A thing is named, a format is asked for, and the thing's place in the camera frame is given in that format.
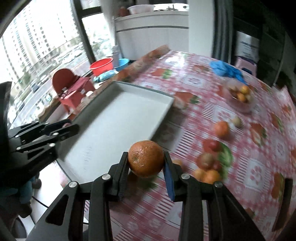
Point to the red plastic basin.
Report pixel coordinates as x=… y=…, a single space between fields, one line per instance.
x=101 y=66

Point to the grey bottle by basins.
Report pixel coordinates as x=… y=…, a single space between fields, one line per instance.
x=116 y=55

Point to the white cabinet counter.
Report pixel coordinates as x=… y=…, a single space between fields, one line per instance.
x=139 y=34

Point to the brownish round fruit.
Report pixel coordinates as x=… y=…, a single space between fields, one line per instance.
x=205 y=161

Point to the white paper bag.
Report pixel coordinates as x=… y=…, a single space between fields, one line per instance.
x=247 y=46

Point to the white rectangular tray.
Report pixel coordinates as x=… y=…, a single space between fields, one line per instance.
x=121 y=115

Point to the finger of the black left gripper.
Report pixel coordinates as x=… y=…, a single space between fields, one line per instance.
x=36 y=128
x=32 y=143

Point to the red plastic stool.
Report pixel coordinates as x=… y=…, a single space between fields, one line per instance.
x=71 y=88

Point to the blue plastic basin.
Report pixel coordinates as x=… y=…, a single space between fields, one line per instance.
x=122 y=63

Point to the small orange tangerine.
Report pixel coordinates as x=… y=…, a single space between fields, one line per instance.
x=211 y=176

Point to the small yellow kumquat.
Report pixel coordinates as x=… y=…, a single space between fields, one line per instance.
x=199 y=174

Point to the blue wet wipes pack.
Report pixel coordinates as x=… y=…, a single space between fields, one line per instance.
x=105 y=76

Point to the pink plastic stool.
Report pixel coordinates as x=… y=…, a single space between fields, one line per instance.
x=246 y=65

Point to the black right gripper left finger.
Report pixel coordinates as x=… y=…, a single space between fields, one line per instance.
x=81 y=211

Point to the large orange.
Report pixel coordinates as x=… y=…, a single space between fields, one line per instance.
x=146 y=158

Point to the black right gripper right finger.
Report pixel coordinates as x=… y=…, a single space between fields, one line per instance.
x=227 y=219

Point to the red cherry tomato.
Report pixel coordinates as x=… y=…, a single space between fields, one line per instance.
x=215 y=146

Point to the white bowl on counter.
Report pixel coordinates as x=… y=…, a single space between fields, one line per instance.
x=141 y=8

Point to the small pale green fruit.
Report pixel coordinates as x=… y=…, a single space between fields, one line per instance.
x=237 y=122

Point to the clear plastic fruit bowl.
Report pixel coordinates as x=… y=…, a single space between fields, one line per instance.
x=238 y=95

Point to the pink patterned tablecloth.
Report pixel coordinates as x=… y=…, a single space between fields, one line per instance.
x=254 y=160

